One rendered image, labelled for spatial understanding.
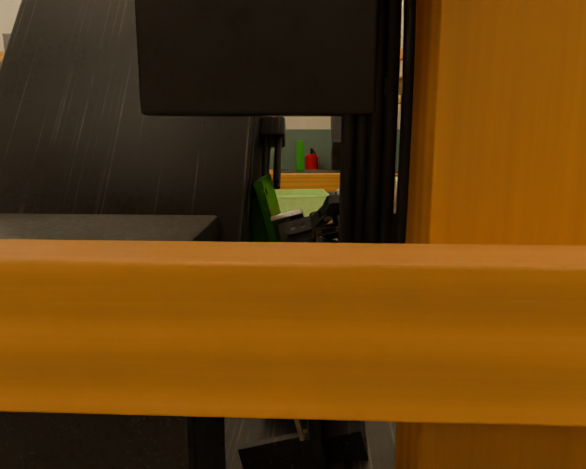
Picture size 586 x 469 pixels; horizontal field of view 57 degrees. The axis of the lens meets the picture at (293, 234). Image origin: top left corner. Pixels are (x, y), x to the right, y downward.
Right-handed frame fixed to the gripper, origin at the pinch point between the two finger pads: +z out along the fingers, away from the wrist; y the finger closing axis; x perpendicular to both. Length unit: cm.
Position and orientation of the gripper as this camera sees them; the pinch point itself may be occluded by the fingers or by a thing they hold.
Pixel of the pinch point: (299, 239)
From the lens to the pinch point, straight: 67.0
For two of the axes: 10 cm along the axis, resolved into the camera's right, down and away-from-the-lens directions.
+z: -9.6, 2.5, 1.0
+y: -2.2, -5.2, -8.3
